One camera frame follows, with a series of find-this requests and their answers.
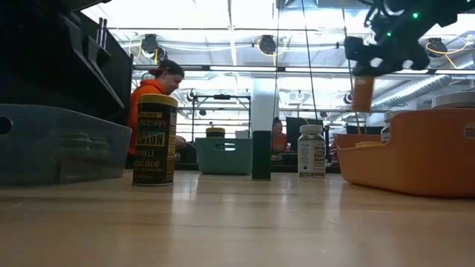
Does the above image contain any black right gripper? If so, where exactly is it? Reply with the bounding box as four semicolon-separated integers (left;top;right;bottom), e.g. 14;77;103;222
344;18;431;78

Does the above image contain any black ceiling spotlight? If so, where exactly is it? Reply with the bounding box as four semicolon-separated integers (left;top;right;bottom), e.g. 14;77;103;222
140;33;160;55
258;34;278;56
425;36;448;59

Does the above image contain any orange plastic bin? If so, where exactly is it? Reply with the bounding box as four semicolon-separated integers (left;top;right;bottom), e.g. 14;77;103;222
336;108;475;199

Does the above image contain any black monitor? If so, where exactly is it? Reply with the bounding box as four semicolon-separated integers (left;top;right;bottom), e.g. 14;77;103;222
285;116;302;153

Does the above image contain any silver ventilation duct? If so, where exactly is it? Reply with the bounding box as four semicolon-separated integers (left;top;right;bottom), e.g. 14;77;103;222
381;73;475;108

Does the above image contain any teal plastic bin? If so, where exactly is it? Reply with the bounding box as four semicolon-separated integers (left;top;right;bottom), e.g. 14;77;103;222
195;137;254;176

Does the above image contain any white pillar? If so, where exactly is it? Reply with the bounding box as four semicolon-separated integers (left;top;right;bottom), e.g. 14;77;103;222
251;77;280;131

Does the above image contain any grey translucent plastic bin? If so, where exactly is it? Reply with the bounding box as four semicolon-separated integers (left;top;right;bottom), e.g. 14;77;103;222
0;103;133;186

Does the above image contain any ceiling light bar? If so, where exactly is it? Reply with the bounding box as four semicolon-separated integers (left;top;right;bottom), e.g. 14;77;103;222
132;65;475;75

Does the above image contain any black curtain partition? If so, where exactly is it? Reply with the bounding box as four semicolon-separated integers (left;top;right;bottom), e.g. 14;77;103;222
79;10;134;127

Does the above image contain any person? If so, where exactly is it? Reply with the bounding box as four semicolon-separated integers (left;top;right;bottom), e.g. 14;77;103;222
272;116;289;155
125;59;189;156

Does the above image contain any black hanging cable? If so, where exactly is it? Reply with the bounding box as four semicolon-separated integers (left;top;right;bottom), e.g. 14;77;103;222
301;0;320;114

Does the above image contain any black metal rack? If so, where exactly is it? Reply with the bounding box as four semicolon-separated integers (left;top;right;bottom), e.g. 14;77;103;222
191;93;252;139

